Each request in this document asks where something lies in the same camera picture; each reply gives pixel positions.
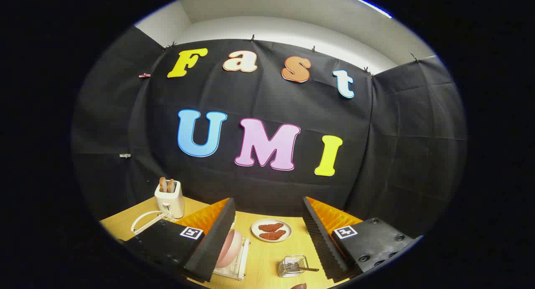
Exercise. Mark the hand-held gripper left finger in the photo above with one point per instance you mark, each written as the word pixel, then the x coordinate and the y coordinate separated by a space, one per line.
pixel 213 243

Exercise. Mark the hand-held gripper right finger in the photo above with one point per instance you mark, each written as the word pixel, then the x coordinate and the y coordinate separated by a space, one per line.
pixel 324 243

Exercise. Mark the pink plate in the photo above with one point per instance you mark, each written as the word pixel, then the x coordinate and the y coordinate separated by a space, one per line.
pixel 230 249

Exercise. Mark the white dish rack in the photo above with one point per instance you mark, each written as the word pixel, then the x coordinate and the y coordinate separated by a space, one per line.
pixel 234 273

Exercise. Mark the white oval dish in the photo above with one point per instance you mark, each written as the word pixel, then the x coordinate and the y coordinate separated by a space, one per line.
pixel 256 230

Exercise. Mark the small brown object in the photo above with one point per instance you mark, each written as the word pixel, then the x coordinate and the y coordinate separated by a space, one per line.
pixel 299 286

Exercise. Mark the red-brown meat piece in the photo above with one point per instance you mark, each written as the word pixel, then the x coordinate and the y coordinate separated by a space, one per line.
pixel 271 227
pixel 272 235

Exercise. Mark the white toaster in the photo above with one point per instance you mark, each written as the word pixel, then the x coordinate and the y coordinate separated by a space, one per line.
pixel 171 203

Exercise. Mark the toasted bread slice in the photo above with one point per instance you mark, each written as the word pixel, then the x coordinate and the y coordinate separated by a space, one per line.
pixel 171 186
pixel 163 184

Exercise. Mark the black backdrop cloth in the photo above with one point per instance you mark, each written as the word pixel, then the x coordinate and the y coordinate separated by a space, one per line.
pixel 267 101

